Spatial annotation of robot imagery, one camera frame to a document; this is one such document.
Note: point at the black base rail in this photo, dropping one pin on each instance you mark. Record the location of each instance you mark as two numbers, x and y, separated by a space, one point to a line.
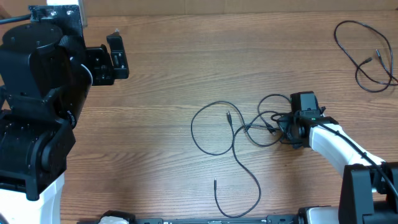
112 216

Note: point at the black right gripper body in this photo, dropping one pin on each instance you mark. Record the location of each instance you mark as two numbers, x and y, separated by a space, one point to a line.
286 125

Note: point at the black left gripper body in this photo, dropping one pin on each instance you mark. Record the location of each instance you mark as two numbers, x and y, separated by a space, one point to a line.
97 63

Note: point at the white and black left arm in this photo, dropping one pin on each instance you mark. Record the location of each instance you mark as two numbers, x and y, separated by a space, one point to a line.
47 71

